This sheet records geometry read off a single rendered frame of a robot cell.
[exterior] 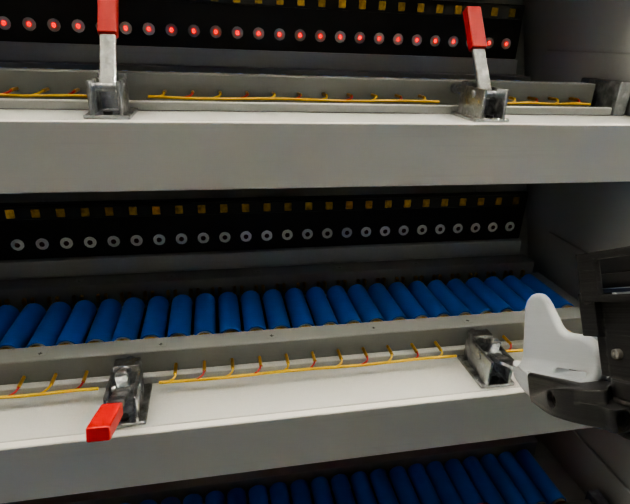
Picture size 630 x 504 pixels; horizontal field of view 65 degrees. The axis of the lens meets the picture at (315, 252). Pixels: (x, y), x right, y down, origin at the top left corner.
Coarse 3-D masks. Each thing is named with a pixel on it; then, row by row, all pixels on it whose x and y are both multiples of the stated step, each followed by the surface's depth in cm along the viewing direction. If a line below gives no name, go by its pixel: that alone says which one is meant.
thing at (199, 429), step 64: (128, 256) 46; (192, 256) 47; (256, 256) 49; (320, 256) 50; (384, 256) 52; (448, 256) 53; (192, 384) 36; (256, 384) 36; (320, 384) 36; (384, 384) 37; (448, 384) 37; (0, 448) 30; (64, 448) 31; (128, 448) 32; (192, 448) 33; (256, 448) 34; (320, 448) 35; (384, 448) 36
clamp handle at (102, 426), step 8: (120, 376) 32; (128, 376) 32; (120, 384) 32; (128, 384) 32; (120, 392) 31; (128, 392) 31; (112, 400) 30; (120, 400) 30; (104, 408) 28; (112, 408) 28; (120, 408) 28; (96, 416) 27; (104, 416) 27; (112, 416) 27; (120, 416) 28; (96, 424) 26; (104, 424) 26; (112, 424) 26; (88, 432) 25; (96, 432) 25; (104, 432) 25; (112, 432) 26; (88, 440) 25; (96, 440) 25; (104, 440) 25
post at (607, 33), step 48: (528, 0) 56; (576, 0) 49; (624, 0) 43; (528, 48) 57; (576, 48) 49; (624, 48) 43; (528, 192) 58; (576, 192) 50; (624, 192) 44; (528, 240) 58; (576, 240) 50; (624, 240) 44; (624, 480) 46
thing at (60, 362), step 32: (416, 320) 41; (448, 320) 41; (480, 320) 41; (512, 320) 41; (576, 320) 42; (0, 352) 35; (32, 352) 35; (64, 352) 35; (96, 352) 35; (128, 352) 35; (160, 352) 36; (192, 352) 36; (224, 352) 37; (256, 352) 37; (288, 352) 38; (320, 352) 38; (352, 352) 39; (416, 352) 39; (0, 384) 34
